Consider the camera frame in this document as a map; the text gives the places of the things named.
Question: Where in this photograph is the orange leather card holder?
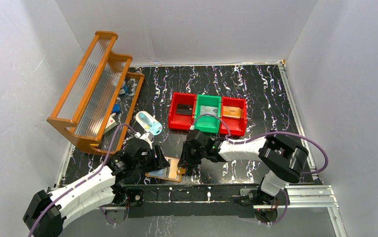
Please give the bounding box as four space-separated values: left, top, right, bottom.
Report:
145 157 185 182

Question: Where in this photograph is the white credit card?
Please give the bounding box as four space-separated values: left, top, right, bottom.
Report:
200 105 218 116

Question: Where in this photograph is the gold credit card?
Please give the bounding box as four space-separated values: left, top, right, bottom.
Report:
222 106 242 119

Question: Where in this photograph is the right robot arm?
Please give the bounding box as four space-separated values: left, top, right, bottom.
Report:
178 129 309 204

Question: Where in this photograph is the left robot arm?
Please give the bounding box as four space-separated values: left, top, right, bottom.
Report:
23 138 170 237

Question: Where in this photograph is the black card in red bin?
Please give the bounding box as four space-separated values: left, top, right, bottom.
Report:
175 104 193 116

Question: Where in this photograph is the red plastic bin left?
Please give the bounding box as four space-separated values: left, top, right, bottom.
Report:
168 92 197 130

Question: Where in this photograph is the red plastic bin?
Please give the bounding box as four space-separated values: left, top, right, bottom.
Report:
168 92 197 130
218 97 247 137

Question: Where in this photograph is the white blue tube package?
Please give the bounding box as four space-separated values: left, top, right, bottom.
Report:
135 111 163 136

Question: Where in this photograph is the green plastic bin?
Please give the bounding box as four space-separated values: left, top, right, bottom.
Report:
194 95 221 134

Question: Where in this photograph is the white green small box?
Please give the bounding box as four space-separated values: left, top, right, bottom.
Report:
103 113 118 134

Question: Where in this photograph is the red plastic bin right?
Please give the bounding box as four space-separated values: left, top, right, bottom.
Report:
218 97 247 137

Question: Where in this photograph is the blue cap container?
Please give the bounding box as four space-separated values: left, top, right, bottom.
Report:
111 104 121 114

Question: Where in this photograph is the orange wooden shelf rack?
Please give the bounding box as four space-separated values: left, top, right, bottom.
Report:
47 31 145 155

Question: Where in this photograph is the blue white bottle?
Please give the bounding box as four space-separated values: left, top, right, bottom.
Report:
114 77 128 95

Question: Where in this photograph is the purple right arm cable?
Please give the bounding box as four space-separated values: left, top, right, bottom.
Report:
192 114 329 175

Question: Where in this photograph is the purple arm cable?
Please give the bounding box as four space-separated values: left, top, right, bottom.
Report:
27 123 140 237
192 114 329 175

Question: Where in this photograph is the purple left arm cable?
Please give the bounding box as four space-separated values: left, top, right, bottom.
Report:
27 123 140 237

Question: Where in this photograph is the aluminium frame rail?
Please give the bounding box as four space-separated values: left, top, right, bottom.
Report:
57 62 345 236

